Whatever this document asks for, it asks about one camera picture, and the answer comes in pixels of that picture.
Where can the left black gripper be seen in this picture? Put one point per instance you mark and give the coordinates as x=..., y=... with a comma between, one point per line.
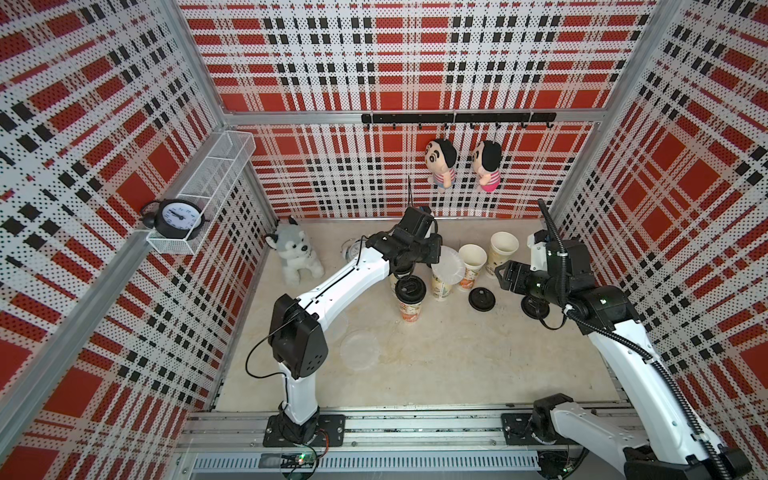
x=434, y=244

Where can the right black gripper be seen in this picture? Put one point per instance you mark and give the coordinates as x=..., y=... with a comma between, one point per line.
x=517, y=272

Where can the translucent paper disc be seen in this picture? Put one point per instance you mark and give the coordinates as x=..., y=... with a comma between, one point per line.
x=450, y=269
x=360, y=351
x=337, y=329

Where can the black cup lid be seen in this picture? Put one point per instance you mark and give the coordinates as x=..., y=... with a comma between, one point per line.
x=482, y=299
x=410, y=290
x=535, y=308

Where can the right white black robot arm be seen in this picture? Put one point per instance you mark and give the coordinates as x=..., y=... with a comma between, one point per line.
x=675, y=442

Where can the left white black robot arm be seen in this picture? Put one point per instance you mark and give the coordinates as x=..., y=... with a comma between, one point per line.
x=298, y=325

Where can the black cup lid front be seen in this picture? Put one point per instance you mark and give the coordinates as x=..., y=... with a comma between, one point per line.
x=535, y=308

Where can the middle tall paper cup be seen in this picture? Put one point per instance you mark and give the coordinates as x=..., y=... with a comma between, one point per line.
x=440, y=290

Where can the paper cup red flowers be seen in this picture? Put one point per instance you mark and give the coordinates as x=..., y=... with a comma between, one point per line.
x=474, y=258

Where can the white twin-bell alarm clock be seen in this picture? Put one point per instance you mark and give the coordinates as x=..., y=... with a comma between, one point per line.
x=351, y=248

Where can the hanging boy doll striped shirt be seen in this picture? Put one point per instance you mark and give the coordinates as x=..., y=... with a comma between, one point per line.
x=440, y=160

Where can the hanging doll pink shirt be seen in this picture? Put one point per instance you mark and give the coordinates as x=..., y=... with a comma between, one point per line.
x=486, y=161

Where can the translucent paper disc front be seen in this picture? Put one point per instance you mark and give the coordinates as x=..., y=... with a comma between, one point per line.
x=360, y=351

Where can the grey husky plush toy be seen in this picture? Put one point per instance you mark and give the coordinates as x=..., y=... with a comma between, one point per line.
x=295, y=251

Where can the black alarm clock on shelf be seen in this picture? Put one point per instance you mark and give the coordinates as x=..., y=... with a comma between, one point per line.
x=174, y=219

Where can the black wall hook rail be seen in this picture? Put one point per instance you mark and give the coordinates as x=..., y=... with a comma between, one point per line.
x=522, y=118

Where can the white wire wall shelf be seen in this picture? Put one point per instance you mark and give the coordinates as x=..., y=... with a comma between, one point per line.
x=208, y=182

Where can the green circuit board with wires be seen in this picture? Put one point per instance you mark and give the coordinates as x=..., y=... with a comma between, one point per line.
x=295, y=465

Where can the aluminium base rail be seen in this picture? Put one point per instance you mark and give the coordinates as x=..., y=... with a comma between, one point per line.
x=488, y=439

